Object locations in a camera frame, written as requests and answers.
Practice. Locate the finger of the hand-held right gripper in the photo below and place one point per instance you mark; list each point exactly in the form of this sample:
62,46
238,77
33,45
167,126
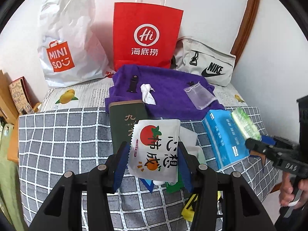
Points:
257,146
267,139

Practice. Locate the person's right hand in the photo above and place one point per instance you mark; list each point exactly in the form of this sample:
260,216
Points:
286,187

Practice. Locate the grey checked tablecloth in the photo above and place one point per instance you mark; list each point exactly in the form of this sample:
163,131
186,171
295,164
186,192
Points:
60,137

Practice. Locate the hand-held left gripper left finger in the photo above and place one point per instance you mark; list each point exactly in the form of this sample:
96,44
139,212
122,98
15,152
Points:
121,163

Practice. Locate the brown wooden door frame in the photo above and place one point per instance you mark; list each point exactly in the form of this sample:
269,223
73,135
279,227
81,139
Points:
252,4

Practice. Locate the blue tissue box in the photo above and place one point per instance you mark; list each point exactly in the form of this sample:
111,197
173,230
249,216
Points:
221,137

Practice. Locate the grey waist bag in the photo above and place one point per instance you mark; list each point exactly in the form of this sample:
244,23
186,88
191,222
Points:
216,55

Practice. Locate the green pocket tissue pack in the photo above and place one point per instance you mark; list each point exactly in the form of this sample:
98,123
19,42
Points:
245,122

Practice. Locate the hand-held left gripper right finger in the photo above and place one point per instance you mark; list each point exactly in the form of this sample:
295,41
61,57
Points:
185,170

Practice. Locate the green sachet packet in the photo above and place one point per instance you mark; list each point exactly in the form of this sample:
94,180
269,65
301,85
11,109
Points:
173,187

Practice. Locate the green blanket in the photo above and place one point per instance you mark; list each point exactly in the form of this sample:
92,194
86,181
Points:
9,173

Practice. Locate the purple towel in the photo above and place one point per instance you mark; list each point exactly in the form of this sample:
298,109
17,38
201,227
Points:
168,96

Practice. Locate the white tomato print packet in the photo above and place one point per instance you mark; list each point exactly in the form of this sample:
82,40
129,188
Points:
154,149

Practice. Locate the red paper carrier bag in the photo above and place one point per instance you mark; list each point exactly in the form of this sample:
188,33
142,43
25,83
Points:
146,16

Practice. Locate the clear mesh pouch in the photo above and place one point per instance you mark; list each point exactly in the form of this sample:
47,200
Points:
199,96

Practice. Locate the fruit print table cover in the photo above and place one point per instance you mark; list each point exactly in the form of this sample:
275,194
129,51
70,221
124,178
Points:
91,93

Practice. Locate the yellow pouch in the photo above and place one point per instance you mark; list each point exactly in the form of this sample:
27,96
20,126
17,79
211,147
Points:
186,211

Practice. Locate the white tissue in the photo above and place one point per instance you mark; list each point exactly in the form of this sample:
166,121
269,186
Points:
147,93

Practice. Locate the white plastic shopping bag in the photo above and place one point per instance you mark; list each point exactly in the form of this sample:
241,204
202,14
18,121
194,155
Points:
72,28

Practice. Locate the dark green tin box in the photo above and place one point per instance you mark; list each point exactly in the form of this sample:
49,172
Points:
120,125

